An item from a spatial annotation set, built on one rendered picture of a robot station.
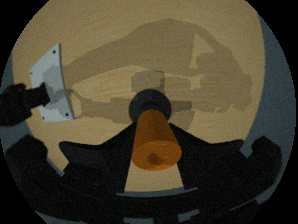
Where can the orange knob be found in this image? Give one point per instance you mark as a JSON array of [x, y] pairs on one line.
[[154, 146]]

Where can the dark grey round pedestal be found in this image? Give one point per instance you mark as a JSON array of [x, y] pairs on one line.
[[149, 99]]

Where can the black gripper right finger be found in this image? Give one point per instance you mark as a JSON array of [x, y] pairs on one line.
[[198, 156]]

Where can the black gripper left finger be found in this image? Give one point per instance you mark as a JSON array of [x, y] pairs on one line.
[[113, 157]]

